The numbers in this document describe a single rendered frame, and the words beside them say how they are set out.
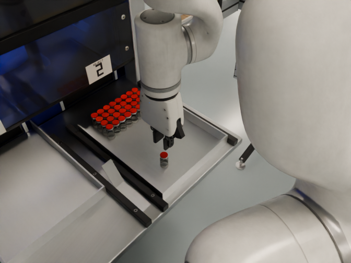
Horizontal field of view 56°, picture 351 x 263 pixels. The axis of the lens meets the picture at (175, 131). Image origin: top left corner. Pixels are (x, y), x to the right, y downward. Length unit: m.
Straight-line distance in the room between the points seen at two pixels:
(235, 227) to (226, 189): 1.58
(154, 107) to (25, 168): 0.42
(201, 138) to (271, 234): 0.64
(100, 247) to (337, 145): 0.61
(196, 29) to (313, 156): 0.41
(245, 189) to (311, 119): 1.70
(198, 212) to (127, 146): 0.97
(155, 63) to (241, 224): 0.36
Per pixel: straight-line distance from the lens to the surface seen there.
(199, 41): 0.64
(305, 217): 0.37
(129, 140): 0.96
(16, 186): 0.95
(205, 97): 2.45
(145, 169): 0.89
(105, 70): 1.01
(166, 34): 0.59
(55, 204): 0.88
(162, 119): 0.71
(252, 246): 0.34
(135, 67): 1.10
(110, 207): 0.84
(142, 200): 0.83
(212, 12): 0.57
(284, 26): 0.25
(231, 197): 1.91
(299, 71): 0.25
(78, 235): 0.82
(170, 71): 0.64
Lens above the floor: 1.59
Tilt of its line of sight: 46 degrees down
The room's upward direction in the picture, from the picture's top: straight up
